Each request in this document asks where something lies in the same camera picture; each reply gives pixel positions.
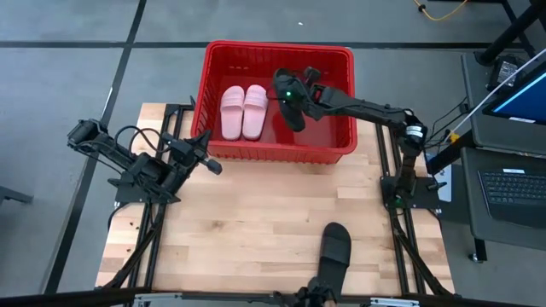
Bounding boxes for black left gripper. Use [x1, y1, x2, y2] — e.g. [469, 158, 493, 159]
[168, 129, 224, 182]

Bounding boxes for black rubber slide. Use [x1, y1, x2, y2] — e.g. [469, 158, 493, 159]
[272, 67, 306, 133]
[317, 221, 353, 299]

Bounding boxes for pink rubber slide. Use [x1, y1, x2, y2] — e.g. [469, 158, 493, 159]
[219, 85, 246, 142]
[241, 84, 270, 142]

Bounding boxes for red plastic bin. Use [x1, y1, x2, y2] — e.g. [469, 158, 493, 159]
[189, 40, 358, 165]

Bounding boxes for white paper sheet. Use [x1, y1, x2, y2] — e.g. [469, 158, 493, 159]
[426, 164, 453, 204]

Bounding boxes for grey desk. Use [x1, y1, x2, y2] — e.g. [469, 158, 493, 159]
[460, 50, 546, 252]

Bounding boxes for thin white rod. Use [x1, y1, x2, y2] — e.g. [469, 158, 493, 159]
[443, 47, 546, 144]

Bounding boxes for black power adapter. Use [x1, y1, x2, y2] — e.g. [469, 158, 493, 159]
[486, 54, 524, 93]

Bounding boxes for black tripod stand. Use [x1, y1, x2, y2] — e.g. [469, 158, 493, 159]
[475, 0, 546, 66]

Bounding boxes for monitor with blue screen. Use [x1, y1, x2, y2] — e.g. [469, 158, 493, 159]
[482, 61, 546, 125]

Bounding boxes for black laptop keyboard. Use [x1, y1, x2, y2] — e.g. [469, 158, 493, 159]
[477, 168, 546, 229]

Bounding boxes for black desk caster leg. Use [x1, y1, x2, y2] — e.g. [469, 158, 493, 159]
[468, 238, 488, 264]

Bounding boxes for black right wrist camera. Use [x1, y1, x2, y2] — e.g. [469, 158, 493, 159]
[303, 66, 322, 85]

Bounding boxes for black left frame rails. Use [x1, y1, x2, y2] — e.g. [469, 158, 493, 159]
[97, 96, 195, 295]

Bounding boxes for black frame rails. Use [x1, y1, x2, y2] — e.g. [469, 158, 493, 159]
[97, 96, 195, 295]
[356, 107, 456, 298]

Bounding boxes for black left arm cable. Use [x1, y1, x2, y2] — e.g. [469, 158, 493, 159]
[113, 125, 166, 155]

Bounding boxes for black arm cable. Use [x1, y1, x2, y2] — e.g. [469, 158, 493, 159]
[426, 97, 470, 144]
[113, 125, 166, 155]

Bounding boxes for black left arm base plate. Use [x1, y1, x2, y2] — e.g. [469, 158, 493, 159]
[113, 178, 181, 205]

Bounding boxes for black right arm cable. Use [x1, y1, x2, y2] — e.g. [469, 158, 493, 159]
[426, 97, 470, 144]

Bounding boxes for silver metal bracket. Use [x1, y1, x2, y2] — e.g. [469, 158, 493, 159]
[369, 297, 421, 307]
[134, 293, 183, 307]

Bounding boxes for yellow cable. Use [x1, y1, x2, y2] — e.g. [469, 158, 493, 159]
[412, 0, 469, 22]

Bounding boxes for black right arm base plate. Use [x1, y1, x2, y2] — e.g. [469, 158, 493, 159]
[380, 176, 441, 210]

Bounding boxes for black right frame rails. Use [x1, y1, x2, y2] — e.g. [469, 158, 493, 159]
[356, 107, 456, 298]

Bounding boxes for black frame crossbar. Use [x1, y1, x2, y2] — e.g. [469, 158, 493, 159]
[0, 286, 546, 307]

